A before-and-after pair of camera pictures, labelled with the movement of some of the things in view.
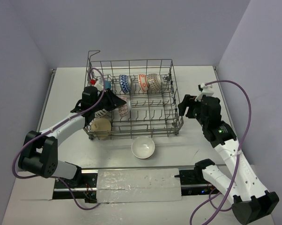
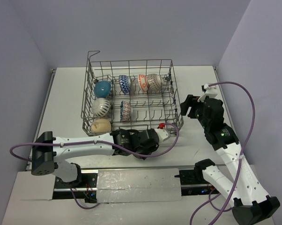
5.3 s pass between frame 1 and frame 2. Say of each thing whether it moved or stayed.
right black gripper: stayed
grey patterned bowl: stayed
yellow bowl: stayed
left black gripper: moved
